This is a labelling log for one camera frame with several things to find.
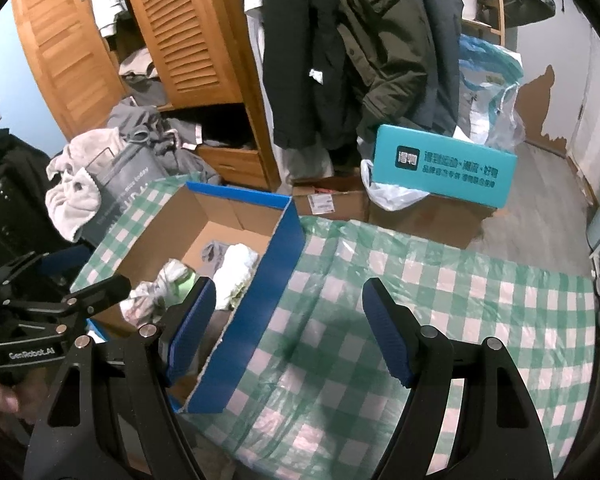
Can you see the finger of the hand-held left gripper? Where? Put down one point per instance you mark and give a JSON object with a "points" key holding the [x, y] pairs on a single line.
{"points": [[65, 262], [105, 289]]}

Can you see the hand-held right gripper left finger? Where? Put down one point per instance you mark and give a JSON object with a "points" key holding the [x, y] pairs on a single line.
{"points": [[192, 330]]}

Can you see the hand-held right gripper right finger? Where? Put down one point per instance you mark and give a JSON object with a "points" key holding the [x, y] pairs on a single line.
{"points": [[387, 335]]}

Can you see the white patterned sock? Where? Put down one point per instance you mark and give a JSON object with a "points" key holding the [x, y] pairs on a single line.
{"points": [[150, 295]]}

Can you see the blue cardboard box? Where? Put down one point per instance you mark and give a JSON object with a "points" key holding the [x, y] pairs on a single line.
{"points": [[280, 260]]}

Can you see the person's left hand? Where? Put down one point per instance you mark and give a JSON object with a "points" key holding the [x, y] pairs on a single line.
{"points": [[0, 395]]}

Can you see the green checked tablecloth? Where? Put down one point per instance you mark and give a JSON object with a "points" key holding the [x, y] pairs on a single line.
{"points": [[430, 280]]}

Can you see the black garment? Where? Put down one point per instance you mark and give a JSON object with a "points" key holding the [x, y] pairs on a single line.
{"points": [[15, 175]]}

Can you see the dark grey tote bag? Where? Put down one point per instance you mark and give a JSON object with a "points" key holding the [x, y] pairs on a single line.
{"points": [[125, 180]]}

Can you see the brown cardboard box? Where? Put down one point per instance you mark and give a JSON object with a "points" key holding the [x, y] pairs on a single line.
{"points": [[430, 225]]}

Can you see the white plastic bag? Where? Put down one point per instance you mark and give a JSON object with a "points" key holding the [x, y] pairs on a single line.
{"points": [[390, 195]]}

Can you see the open cardboard box with label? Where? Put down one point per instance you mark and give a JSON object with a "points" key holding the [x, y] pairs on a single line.
{"points": [[330, 202]]}

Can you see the grey hoodie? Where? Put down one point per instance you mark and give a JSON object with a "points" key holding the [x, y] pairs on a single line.
{"points": [[145, 125]]}

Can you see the teal cardboard box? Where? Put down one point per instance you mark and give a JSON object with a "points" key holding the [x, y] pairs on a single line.
{"points": [[445, 165]]}

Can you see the dark clothes pile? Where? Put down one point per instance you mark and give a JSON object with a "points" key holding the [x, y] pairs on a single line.
{"points": [[215, 135]]}

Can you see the grey folded clothes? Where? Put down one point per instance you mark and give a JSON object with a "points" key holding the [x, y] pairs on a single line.
{"points": [[140, 70]]}

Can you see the wooden louvred wardrobe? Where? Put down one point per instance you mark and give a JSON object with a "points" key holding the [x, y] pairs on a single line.
{"points": [[180, 35]]}

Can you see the clear blue plastic bag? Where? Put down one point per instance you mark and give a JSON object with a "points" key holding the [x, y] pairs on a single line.
{"points": [[485, 90]]}

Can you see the blue-grey coat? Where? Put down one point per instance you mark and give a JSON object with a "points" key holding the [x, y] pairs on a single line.
{"points": [[445, 60]]}

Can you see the olive green jacket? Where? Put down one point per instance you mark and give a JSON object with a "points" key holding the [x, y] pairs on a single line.
{"points": [[390, 45]]}

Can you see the wooden shelf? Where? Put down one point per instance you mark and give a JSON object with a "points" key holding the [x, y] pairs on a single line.
{"points": [[497, 5]]}

